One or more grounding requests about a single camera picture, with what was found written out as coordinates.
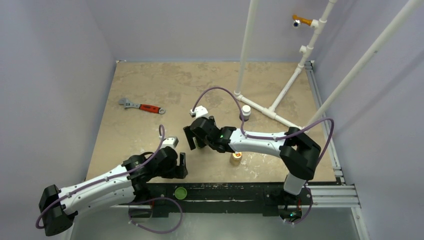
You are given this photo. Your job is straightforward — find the green bottle cap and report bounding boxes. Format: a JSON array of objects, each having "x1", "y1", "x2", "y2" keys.
[{"x1": 174, "y1": 186, "x2": 188, "y2": 200}]

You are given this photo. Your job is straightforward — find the white capped dark pill bottle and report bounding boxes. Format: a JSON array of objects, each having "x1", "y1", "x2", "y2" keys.
[{"x1": 239, "y1": 105, "x2": 252, "y2": 122}]

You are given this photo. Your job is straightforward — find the green pill bottle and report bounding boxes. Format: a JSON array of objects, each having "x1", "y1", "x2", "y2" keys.
[{"x1": 194, "y1": 138, "x2": 203, "y2": 149}]

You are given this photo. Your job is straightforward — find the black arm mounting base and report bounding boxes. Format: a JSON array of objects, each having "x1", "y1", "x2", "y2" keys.
[{"x1": 117, "y1": 182, "x2": 314, "y2": 220}]

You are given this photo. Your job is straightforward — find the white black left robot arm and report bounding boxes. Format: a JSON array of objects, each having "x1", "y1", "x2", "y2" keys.
[{"x1": 35, "y1": 146, "x2": 188, "y2": 237}]

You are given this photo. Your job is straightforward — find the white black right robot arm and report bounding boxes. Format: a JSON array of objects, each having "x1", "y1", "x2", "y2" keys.
[{"x1": 183, "y1": 116, "x2": 321, "y2": 204}]

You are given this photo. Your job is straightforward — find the amber pill bottle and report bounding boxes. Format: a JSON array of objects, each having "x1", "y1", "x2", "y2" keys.
[{"x1": 229, "y1": 152, "x2": 243, "y2": 167}]

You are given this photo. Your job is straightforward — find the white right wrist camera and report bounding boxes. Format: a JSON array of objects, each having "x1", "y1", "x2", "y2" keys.
[{"x1": 189, "y1": 105, "x2": 209, "y2": 119}]

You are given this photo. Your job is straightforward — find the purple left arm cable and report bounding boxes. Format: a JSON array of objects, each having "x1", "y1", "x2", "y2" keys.
[{"x1": 35, "y1": 124, "x2": 184, "y2": 235}]

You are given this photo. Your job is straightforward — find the red handled adjustable wrench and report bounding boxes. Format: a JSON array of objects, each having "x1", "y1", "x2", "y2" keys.
[{"x1": 118, "y1": 97, "x2": 166, "y2": 115}]

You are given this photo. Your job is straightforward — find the aluminium extrusion frame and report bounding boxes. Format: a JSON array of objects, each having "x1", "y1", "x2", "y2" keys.
[{"x1": 61, "y1": 60, "x2": 370, "y2": 240}]

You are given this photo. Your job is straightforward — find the white PVC pipe frame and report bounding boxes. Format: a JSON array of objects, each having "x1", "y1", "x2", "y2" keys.
[{"x1": 249, "y1": 0, "x2": 424, "y2": 133}]

